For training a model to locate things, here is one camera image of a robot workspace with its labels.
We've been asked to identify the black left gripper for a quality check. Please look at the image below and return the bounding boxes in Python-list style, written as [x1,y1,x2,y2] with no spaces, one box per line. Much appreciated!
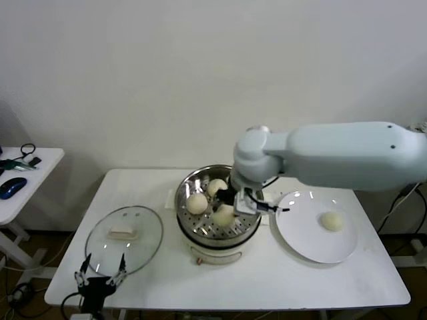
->
[74,253,127,315]

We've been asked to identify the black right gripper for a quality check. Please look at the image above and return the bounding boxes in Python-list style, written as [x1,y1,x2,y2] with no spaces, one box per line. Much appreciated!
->
[213,187,239,214]

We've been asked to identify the white steamed baozi bun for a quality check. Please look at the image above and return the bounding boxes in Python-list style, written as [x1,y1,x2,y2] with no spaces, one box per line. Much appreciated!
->
[320,211,345,233]
[185,193,208,215]
[207,178,228,198]
[212,204,236,229]

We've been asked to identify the glass lid with cream handle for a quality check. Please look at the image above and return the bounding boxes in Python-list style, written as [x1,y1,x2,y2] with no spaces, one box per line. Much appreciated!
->
[85,205,164,277]

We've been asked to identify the stainless steel steamer basket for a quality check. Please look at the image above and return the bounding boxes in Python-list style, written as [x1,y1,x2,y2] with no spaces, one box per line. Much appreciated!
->
[174,165,264,241]

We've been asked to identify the white electric cooker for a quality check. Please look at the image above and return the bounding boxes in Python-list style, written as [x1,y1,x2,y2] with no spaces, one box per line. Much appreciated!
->
[165,189,278,267]

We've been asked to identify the white round plate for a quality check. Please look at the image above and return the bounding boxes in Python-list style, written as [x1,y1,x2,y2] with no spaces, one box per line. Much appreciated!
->
[269,190,360,265]

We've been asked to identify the white side table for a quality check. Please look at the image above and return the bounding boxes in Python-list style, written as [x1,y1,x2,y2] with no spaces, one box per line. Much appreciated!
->
[0,146,65,271]

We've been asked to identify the blue computer mouse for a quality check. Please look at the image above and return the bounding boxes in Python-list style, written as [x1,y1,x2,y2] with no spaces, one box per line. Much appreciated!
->
[0,177,27,200]

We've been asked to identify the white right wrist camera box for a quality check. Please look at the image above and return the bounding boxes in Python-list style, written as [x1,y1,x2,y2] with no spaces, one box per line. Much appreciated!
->
[233,188,268,216]

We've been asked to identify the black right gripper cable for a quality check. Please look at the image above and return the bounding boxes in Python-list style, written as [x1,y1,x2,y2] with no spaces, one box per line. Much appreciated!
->
[248,176,291,213]

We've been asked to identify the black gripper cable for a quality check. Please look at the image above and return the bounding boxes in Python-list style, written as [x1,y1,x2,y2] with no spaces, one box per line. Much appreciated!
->
[59,293,84,317]
[248,176,291,213]

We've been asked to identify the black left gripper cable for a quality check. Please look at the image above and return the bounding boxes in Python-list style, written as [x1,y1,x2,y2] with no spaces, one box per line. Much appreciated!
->
[59,293,84,317]

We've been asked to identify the black floor cable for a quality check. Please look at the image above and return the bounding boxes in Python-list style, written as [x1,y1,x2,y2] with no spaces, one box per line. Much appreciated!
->
[6,281,46,317]

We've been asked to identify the black power cable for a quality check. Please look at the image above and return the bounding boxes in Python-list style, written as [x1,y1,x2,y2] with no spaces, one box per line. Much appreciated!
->
[379,182,422,235]

